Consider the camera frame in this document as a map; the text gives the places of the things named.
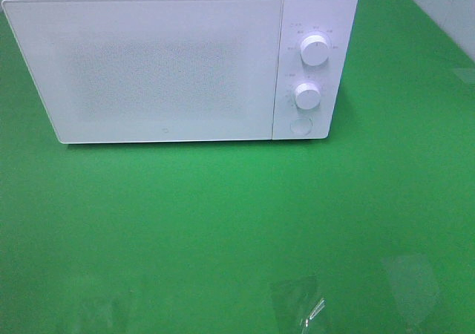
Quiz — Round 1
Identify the white microwave oven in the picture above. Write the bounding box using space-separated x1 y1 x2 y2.
1 0 358 144

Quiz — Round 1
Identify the white microwave door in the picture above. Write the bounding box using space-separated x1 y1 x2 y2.
4 0 282 144

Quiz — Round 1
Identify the white microwave knob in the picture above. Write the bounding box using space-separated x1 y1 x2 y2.
300 32 331 67
295 82 321 111

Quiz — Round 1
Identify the round white door button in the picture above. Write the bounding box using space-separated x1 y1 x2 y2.
290 117 313 136

